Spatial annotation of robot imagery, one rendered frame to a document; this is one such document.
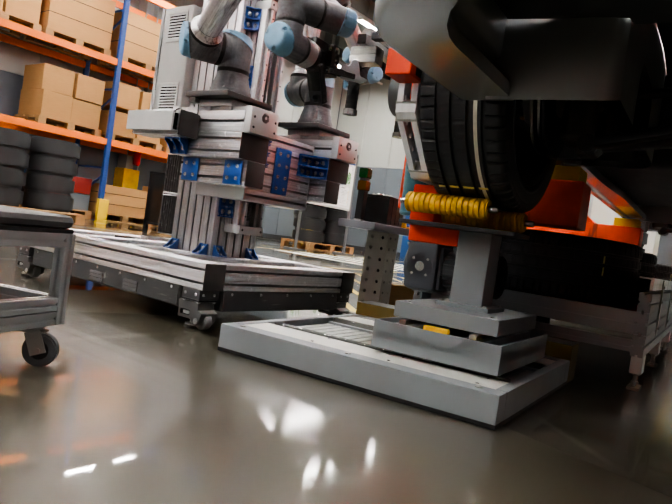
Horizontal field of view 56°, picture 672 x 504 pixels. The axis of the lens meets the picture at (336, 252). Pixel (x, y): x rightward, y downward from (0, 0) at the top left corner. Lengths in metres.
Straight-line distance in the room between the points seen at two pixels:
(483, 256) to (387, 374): 0.48
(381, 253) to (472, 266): 0.86
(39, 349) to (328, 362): 0.69
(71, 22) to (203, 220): 9.95
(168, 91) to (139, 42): 10.25
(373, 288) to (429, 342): 1.01
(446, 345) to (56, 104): 10.83
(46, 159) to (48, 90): 3.02
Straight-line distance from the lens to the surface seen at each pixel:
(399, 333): 1.72
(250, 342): 1.80
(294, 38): 1.66
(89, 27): 12.49
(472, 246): 1.86
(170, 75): 2.82
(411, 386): 1.56
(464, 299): 1.86
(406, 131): 1.80
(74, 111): 12.24
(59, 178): 9.21
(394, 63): 1.70
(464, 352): 1.66
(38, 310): 1.49
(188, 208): 2.65
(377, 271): 2.68
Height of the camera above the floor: 0.39
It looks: 2 degrees down
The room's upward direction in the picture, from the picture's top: 8 degrees clockwise
